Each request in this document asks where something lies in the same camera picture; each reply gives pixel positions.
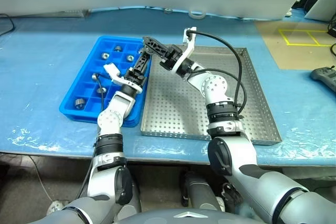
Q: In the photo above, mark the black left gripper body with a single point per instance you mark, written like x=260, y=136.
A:
x=135, y=77

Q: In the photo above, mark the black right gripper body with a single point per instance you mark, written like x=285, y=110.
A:
x=172, y=57

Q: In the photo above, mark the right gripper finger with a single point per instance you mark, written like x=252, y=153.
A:
x=157, y=54
x=156, y=44

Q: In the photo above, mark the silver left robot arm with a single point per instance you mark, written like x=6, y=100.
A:
x=115, y=108

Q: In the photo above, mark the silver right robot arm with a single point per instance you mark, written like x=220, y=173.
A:
x=215, y=87

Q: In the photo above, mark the perforated steel tray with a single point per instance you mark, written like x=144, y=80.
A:
x=170, y=108

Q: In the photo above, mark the blue compartment tray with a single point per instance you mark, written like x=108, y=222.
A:
x=92, y=104

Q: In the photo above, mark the small metal part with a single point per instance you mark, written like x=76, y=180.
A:
x=168, y=10

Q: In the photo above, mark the clear tape roll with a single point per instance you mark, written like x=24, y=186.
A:
x=197, y=17

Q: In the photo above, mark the grey power strip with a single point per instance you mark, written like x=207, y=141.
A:
x=76, y=12

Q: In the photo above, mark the blue table mat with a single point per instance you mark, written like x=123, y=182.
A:
x=39, y=51

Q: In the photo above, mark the brown cardboard sheet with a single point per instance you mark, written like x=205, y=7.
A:
x=273, y=51

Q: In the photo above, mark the dark grey rounded shape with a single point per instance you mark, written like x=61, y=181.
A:
x=200, y=195

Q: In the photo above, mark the grey robot torso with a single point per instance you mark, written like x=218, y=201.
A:
x=183, y=217

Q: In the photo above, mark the grey white robot foot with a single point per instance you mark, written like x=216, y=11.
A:
x=56, y=207

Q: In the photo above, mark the dark grey remote controller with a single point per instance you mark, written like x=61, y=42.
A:
x=325, y=75

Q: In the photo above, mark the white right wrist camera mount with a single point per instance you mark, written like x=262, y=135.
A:
x=187, y=51

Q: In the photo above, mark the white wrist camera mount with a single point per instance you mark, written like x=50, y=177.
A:
x=111, y=69
x=187, y=51

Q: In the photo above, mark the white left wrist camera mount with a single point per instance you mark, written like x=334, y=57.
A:
x=111, y=69

